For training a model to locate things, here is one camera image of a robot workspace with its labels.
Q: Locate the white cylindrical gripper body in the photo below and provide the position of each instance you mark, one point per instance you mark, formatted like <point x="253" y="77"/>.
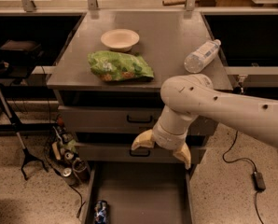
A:
<point x="167" y="139"/>

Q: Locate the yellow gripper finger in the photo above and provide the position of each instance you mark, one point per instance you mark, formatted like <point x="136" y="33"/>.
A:
<point x="183" y="154"/>
<point x="144" y="139"/>

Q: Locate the blue pepsi can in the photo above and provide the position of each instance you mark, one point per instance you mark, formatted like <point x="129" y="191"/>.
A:
<point x="100" y="212"/>

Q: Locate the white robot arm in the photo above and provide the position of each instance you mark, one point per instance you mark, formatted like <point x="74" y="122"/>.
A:
<point x="188" y="97"/>

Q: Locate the grey bottom drawer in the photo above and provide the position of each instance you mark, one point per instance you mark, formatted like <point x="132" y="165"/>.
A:
<point x="140" y="193"/>

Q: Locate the grey drawer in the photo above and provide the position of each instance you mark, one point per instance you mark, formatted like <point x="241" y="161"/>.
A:
<point x="87" y="119"/>
<point x="123" y="153"/>
<point x="140" y="193"/>

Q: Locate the grey middle drawer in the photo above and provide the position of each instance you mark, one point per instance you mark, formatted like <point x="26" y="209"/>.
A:
<point x="123" y="153"/>

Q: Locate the grey drawer cabinet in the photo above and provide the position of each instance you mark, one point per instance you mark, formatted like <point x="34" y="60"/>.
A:
<point x="108" y="86"/>

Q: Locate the grey top drawer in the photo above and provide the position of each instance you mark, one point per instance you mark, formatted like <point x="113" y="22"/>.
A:
<point x="87" y="119"/>

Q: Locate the silver can on floor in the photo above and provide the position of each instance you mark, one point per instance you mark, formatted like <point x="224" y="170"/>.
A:
<point x="68" y="176"/>

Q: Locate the brown cup on floor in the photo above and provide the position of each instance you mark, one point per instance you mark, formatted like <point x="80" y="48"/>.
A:
<point x="80" y="170"/>

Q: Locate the clear plastic water bottle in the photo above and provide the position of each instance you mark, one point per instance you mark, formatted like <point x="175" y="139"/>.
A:
<point x="197" y="60"/>

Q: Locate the black power adapter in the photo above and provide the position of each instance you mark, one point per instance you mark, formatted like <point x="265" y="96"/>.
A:
<point x="259" y="181"/>

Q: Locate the green chip bag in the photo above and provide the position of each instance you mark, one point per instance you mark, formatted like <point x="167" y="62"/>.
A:
<point x="117" y="66"/>

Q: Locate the pile of snacks on floor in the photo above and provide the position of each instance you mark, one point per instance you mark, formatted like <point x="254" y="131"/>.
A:
<point x="63" y="146"/>

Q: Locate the white bowl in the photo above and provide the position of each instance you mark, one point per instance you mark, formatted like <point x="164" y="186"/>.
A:
<point x="121" y="40"/>

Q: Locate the black grabber tool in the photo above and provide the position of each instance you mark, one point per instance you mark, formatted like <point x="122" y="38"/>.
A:
<point x="28" y="157"/>

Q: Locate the wooden stick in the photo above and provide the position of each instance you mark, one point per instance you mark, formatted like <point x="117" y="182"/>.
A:
<point x="167" y="3"/>

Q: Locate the black box on shelf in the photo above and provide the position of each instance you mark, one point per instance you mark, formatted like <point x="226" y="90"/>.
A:
<point x="13" y="48"/>

